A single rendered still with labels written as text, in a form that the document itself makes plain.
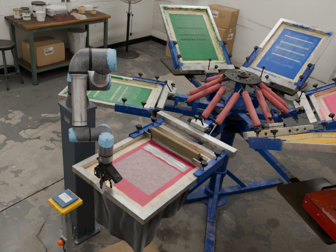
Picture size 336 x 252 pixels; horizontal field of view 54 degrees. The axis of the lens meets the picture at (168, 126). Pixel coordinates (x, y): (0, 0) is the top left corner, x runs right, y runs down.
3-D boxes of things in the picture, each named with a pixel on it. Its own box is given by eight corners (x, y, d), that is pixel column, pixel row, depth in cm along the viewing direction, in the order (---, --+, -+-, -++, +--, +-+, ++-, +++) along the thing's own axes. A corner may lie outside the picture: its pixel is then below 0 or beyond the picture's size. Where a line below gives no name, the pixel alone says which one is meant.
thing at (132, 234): (139, 260, 201) (145, 209, 178) (90, 219, 223) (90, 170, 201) (142, 257, 203) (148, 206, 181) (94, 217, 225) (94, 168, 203)
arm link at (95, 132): (89, 122, 178) (90, 134, 169) (110, 122, 181) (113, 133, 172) (89, 135, 182) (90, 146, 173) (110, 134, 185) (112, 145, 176)
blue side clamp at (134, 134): (133, 144, 230) (133, 136, 227) (128, 141, 233) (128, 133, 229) (161, 130, 251) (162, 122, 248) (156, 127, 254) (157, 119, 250)
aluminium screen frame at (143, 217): (143, 225, 169) (143, 220, 167) (72, 170, 198) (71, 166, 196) (222, 161, 224) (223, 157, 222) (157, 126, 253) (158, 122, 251)
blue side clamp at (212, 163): (198, 184, 203) (199, 175, 199) (191, 180, 205) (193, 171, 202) (223, 164, 224) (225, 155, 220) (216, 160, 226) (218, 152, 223)
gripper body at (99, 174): (104, 170, 185) (104, 152, 179) (114, 177, 181) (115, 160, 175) (93, 176, 180) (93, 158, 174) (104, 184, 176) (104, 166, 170)
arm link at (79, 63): (65, 46, 161) (68, 144, 167) (88, 46, 164) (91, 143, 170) (66, 48, 172) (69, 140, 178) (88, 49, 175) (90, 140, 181)
